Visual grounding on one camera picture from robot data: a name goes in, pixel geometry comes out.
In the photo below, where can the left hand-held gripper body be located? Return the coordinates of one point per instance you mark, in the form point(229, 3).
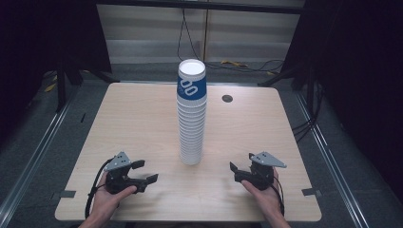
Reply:
point(118, 175)

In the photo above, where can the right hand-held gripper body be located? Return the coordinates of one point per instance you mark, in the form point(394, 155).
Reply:
point(262, 172)

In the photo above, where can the stack of white paper cups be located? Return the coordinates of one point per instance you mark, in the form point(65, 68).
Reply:
point(191, 133)

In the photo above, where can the person's right hand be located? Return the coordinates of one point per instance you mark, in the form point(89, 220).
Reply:
point(265, 198)

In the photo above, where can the person's left hand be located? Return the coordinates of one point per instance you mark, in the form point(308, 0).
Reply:
point(106, 199)

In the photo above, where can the grey tape strip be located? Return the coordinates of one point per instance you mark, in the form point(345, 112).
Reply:
point(311, 192)
point(67, 194)

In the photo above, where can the round dark table grommet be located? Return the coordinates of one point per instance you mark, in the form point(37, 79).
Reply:
point(227, 98)

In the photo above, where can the black metal stand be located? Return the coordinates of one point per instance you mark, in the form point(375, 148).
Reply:
point(61, 88)
point(285, 75)

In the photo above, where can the yellow floor scrap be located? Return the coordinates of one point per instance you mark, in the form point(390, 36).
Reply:
point(50, 87)
point(234, 63)

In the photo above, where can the metal floor rail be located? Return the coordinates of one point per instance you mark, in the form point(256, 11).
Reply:
point(34, 148)
point(332, 158)

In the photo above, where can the black horizontal frame bar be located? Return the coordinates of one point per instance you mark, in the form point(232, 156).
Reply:
point(202, 5)

